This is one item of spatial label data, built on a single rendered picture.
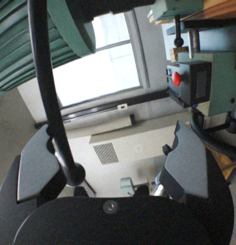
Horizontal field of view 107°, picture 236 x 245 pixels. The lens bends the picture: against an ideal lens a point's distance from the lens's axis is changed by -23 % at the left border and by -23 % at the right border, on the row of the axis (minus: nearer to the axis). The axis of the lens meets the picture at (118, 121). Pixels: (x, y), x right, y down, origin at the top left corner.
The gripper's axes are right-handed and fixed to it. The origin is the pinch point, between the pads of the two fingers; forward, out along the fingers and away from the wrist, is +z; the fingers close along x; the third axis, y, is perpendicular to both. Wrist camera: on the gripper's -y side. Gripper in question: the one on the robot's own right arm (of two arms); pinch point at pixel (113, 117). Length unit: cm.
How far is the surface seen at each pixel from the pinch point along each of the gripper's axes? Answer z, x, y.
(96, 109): 134, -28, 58
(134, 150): 111, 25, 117
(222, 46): 11.9, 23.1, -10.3
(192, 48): 14.5, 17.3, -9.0
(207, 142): 7.9, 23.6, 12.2
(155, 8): 13.2, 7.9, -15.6
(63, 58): 9.8, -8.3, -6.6
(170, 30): 17.2, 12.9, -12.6
